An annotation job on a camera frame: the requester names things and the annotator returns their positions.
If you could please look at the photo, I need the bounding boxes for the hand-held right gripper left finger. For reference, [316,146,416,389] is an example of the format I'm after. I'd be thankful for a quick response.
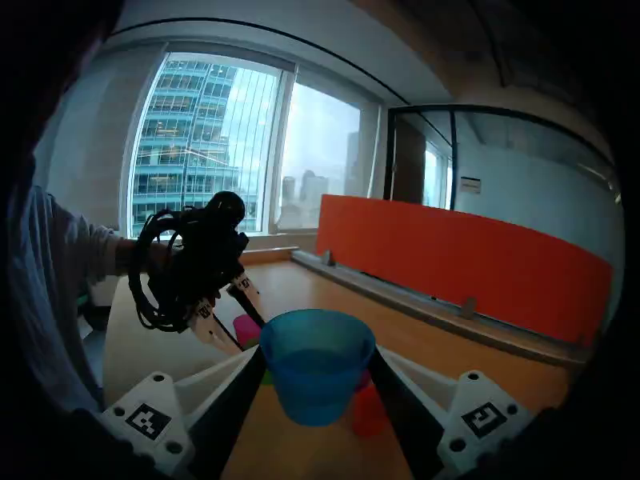
[99,345,269,480]

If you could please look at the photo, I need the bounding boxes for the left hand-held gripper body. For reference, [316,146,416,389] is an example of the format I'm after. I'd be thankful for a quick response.
[158,191,250,322]

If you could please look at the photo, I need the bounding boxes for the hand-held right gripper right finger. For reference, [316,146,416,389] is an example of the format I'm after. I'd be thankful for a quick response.
[369,345,538,480]

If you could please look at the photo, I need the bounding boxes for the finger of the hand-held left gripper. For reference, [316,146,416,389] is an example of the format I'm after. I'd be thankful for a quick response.
[226,271,266,330]
[185,299,246,355]

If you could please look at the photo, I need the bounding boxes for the blue plastic cup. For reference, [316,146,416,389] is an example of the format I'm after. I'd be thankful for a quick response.
[259,308,377,427]

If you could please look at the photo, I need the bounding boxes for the person's left forearm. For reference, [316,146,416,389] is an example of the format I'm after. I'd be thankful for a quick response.
[30,185,123,287]

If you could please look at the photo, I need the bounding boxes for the person's left hand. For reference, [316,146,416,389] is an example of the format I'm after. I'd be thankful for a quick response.
[115,235,171,276]

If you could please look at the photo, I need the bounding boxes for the pink plastic cup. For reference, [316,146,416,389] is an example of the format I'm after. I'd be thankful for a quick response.
[233,314,262,347]

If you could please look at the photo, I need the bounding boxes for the red plastic cup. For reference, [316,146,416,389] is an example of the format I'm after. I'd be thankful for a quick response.
[351,383,390,437]

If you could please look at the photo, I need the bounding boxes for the red desk screen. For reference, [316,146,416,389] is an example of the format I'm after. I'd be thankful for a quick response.
[291,193,614,362]

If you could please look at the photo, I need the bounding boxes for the person's body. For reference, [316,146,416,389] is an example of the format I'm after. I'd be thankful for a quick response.
[6,182,103,418]

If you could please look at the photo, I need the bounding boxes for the black cable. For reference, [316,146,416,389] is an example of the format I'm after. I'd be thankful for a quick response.
[128,206,189,334]

